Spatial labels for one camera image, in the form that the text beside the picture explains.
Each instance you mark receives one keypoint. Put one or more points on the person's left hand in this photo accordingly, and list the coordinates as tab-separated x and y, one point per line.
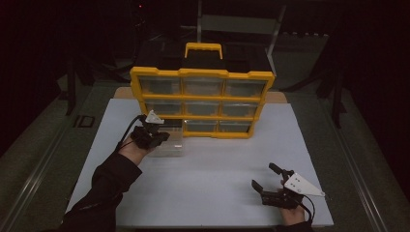
137	153

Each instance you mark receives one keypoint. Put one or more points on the yellow and black drawer cabinet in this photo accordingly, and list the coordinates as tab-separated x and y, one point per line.
203	72

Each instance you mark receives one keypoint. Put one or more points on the clear plastic drawer box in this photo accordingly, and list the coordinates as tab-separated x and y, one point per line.
175	150

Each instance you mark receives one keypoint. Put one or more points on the black stand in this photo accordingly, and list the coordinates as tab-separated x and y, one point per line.
71	87
336	96

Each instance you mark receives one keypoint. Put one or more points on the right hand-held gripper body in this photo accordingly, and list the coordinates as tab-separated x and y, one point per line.
299	184

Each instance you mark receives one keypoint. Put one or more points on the person's right hand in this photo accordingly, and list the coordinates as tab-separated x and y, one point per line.
294	216

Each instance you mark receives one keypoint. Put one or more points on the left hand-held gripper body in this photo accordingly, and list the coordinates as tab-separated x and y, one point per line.
146	133

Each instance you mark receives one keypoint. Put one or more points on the set of clear cabinet drawers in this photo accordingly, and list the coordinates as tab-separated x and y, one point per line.
203	86

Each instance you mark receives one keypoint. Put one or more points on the grey metal frame stand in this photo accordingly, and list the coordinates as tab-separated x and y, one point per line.
238	24

